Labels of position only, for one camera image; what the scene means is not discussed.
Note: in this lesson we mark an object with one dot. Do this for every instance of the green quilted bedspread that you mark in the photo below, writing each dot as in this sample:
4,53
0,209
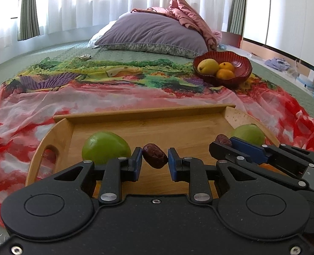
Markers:
27,58

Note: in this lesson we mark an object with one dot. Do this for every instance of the yellow pear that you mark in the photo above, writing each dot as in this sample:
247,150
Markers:
207,66

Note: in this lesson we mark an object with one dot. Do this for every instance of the wooden side ledge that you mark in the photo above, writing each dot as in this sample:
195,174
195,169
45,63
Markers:
255,46

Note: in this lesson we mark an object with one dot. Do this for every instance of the white sheer curtain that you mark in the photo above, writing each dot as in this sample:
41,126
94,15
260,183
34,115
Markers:
106,2

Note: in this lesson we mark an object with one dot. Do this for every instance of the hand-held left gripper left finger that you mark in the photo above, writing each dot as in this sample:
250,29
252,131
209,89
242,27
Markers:
139,162

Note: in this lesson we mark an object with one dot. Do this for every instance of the dark red scalloped bowl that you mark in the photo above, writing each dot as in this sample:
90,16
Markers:
239,69

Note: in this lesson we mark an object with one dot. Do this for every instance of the blue crumpled clothes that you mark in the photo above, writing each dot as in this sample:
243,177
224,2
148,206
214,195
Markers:
277,64

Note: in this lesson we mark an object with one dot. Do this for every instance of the colourful printed scarf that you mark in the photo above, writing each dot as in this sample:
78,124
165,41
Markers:
40,106

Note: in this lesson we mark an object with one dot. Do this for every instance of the white pillow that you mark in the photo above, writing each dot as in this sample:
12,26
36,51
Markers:
100,35

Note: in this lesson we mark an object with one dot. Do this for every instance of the white charger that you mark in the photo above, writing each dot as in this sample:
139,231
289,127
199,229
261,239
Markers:
312,75

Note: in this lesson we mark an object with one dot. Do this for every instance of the small crumpled wrapper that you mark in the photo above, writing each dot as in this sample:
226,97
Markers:
84,57

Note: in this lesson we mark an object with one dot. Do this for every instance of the red jujube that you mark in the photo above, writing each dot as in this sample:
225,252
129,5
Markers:
154,155
223,139

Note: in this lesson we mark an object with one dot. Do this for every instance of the large green apple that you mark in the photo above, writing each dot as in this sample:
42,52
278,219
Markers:
104,147

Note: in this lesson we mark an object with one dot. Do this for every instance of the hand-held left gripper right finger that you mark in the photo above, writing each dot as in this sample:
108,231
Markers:
172,164

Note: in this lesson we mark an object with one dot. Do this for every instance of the green curtain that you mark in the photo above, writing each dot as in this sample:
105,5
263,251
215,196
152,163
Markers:
238,5
28,8

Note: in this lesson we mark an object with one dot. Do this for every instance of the small green apple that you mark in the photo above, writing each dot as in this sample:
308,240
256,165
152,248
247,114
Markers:
248,134

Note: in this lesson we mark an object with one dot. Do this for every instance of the pink quilt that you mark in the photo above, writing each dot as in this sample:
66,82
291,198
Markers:
191,13

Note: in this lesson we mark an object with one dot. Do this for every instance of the purple pillow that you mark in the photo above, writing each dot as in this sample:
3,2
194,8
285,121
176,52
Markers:
151,35

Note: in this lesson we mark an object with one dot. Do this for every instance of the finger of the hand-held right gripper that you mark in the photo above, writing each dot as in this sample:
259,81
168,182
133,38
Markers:
250,148
220,150

